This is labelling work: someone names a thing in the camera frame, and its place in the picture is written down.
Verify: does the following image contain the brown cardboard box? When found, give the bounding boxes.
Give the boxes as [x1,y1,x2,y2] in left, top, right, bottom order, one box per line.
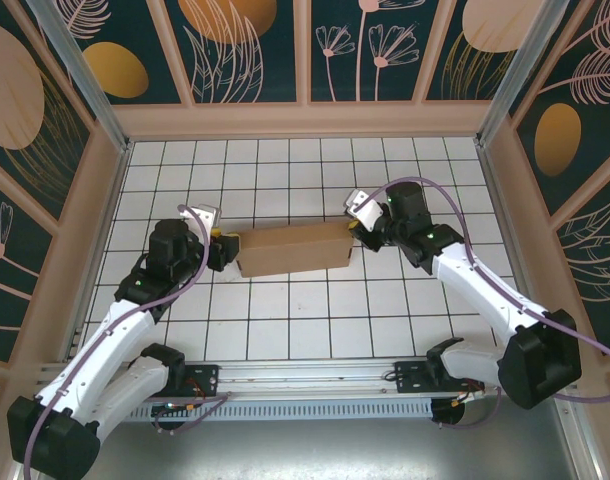
[237,221,356,279]

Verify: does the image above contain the grey metal sheet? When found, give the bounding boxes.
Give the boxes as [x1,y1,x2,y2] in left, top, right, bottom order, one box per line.
[14,399,591,480]

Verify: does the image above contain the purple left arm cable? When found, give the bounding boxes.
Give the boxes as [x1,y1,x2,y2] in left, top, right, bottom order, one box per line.
[22,203,231,480]

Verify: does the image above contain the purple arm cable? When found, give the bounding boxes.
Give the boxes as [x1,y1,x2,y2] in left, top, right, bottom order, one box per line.
[22,203,231,480]
[354,176,610,431]

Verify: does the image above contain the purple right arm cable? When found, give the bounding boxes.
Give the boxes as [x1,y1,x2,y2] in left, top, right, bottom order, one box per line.
[354,176,610,431]

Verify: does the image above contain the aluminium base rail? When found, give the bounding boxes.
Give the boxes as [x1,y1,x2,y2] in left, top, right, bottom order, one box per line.
[34,353,581,401]

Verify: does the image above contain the dark wall panel pink flowers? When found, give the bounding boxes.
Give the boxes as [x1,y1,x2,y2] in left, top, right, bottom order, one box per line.
[0,152,62,364]
[309,0,436,104]

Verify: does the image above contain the dark wall panel gold lines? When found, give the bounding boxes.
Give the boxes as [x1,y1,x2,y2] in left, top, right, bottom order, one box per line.
[423,0,539,102]
[0,0,95,234]

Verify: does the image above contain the slotted grey cable duct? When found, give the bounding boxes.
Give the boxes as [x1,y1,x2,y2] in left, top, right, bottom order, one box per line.
[129,398,434,424]

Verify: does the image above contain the dark wall panel pink leaves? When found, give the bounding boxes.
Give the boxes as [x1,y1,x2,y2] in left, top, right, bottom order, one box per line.
[552,182,610,359]
[163,0,306,105]

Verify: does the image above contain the dark wall panel orange oval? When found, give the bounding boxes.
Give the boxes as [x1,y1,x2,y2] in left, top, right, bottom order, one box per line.
[507,0,610,217]
[59,0,195,107]

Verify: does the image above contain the aluminium corner post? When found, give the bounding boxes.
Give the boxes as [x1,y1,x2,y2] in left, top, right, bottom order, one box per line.
[27,0,131,154]
[474,0,569,146]

